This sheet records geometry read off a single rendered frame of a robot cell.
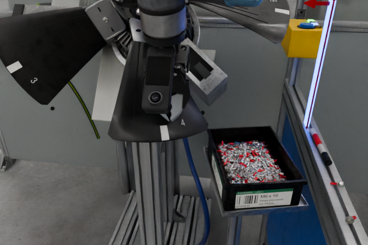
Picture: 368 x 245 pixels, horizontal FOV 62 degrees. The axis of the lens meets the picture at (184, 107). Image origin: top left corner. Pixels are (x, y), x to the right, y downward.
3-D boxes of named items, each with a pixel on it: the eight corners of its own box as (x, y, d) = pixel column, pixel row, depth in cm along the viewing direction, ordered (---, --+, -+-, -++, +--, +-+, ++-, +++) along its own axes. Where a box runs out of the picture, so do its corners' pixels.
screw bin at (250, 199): (205, 150, 82) (206, 128, 79) (267, 147, 83) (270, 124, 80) (222, 213, 63) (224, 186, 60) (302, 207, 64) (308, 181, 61)
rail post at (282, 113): (258, 238, 154) (281, 97, 118) (266, 239, 153) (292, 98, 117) (259, 245, 150) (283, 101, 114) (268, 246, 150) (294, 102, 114)
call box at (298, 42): (280, 47, 112) (284, 17, 107) (308, 48, 111) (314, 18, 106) (286, 62, 98) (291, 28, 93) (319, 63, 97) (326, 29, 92)
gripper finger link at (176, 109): (188, 106, 69) (187, 73, 62) (184, 126, 65) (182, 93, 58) (174, 105, 69) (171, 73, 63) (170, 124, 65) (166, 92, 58)
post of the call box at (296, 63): (287, 82, 111) (293, 49, 105) (296, 83, 110) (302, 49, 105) (288, 86, 108) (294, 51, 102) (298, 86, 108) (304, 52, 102)
